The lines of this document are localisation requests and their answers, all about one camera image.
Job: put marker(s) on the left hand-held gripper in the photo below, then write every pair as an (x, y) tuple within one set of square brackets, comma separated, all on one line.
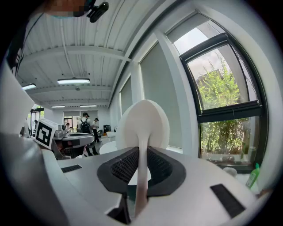
[(45, 133)]

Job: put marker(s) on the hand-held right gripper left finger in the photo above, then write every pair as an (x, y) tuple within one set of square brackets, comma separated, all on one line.
[(84, 187)]

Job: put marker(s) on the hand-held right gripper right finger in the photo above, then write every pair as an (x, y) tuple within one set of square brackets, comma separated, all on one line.
[(194, 209)]

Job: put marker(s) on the white round brush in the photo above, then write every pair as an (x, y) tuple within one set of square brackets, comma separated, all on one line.
[(143, 123)]

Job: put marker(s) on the person's left hand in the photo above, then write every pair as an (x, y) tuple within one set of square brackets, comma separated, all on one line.
[(63, 152)]

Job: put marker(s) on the black appliance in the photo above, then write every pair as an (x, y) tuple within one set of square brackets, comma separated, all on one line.
[(107, 128)]

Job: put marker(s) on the ceiling light panel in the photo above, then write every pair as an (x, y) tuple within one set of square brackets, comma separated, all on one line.
[(28, 86), (73, 81), (88, 106), (58, 106)]

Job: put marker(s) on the white fluffy sponge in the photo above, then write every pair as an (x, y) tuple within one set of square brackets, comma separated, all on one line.
[(230, 171)]

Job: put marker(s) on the narrow grey roller blind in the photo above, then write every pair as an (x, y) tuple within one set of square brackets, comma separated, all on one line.
[(126, 97)]

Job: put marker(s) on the green plastic bottle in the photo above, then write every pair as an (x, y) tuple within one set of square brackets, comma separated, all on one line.
[(253, 176)]

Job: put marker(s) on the wide grey roller blind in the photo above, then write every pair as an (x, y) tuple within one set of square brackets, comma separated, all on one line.
[(161, 88)]

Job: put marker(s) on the white ceiling pipe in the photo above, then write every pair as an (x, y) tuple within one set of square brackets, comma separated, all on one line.
[(66, 50)]

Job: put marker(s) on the black framed window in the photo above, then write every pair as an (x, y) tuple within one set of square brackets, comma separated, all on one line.
[(221, 114)]

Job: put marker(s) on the person's black printed shirt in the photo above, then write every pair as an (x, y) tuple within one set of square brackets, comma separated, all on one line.
[(15, 55)]

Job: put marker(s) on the green bushes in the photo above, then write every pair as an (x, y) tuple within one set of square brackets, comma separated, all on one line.
[(219, 88)]

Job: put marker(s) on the person's head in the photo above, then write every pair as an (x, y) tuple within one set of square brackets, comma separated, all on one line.
[(64, 6)]

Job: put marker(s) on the short grey roller blind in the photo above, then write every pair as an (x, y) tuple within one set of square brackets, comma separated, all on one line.
[(188, 26)]

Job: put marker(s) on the black head camera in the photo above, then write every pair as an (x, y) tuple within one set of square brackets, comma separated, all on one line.
[(97, 12)]

